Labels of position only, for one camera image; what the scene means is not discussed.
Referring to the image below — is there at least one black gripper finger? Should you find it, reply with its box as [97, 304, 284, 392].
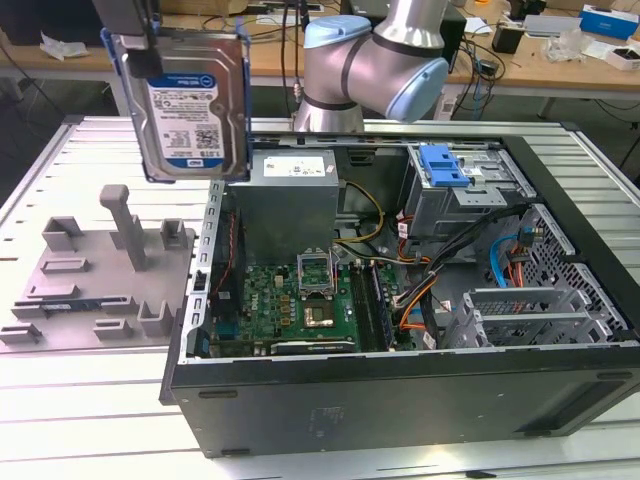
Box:
[122, 0, 163, 80]

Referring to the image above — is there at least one hard disk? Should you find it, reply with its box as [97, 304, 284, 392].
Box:
[99, 17, 253, 185]

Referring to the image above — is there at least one blue data wire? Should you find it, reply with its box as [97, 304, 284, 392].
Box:
[399, 224, 545, 331]

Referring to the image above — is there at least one metal disk bay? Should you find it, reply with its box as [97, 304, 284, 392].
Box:
[442, 287, 629, 349]

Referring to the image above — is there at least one crumpled white plastic bag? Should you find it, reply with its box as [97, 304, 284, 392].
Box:
[38, 30, 91, 62]

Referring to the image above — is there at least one large black box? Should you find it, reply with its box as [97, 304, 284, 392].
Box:
[0, 0, 164, 49]

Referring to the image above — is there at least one grey power supply unit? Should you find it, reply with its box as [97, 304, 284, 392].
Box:
[227, 148, 346, 266]

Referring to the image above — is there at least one grey plastic parts rack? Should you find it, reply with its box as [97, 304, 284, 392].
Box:
[0, 183, 199, 354]

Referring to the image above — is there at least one metal socket cover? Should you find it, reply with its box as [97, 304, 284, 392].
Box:
[297, 248, 335, 297]

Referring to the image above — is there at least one RAM stick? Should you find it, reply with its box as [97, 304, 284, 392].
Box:
[39, 299, 104, 315]

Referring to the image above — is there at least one green motherboard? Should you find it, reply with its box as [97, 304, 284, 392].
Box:
[212, 260, 417, 357]

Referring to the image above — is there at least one CPU socket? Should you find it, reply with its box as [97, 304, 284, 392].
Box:
[301, 301, 335, 330]

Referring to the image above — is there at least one blue plastic cage latch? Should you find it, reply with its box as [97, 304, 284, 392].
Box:
[418, 143, 472, 190]

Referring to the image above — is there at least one black RAM slot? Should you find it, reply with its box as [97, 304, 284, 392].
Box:
[355, 260, 379, 351]
[363, 260, 387, 350]
[370, 259, 397, 349]
[348, 260, 370, 351]

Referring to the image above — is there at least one black graphics card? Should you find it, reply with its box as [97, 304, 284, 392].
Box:
[269, 338, 359, 357]

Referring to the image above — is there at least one silver drive cage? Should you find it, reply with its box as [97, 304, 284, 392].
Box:
[401, 144, 532, 251]

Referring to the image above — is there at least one black open PC case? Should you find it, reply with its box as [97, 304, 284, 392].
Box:
[158, 130, 640, 459]

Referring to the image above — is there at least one grey flat box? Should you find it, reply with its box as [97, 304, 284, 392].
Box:
[521, 13, 584, 37]

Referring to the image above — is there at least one clear plastic bag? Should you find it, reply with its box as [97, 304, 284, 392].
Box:
[543, 28, 587, 64]

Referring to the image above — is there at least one blue cardboard box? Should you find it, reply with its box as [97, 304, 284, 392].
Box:
[578, 3, 640, 41]

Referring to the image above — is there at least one white box black inset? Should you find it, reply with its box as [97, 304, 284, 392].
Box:
[603, 43, 640, 72]

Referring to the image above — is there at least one black camera cable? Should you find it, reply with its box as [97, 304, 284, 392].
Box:
[279, 0, 307, 119]

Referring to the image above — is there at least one yellow wire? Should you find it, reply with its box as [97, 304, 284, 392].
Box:
[333, 180, 386, 247]

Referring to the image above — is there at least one black wire bundle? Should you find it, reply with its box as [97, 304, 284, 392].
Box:
[423, 202, 531, 281]

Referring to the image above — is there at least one orange wire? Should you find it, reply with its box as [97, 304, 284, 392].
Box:
[397, 269, 439, 332]

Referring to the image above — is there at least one black flat cable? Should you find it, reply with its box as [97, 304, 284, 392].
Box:
[421, 279, 444, 351]

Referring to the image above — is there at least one disk power connector wire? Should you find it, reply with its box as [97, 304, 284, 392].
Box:
[504, 247, 530, 290]

